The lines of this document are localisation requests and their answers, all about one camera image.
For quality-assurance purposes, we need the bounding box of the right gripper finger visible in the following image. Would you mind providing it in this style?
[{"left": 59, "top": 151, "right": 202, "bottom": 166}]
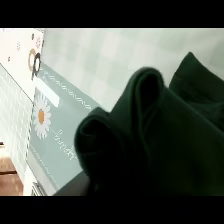
[{"left": 53, "top": 171, "right": 96, "bottom": 197}]

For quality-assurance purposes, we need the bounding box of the dark green shirt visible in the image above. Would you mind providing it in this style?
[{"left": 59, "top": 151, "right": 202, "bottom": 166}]
[{"left": 73, "top": 51, "right": 224, "bottom": 197}]

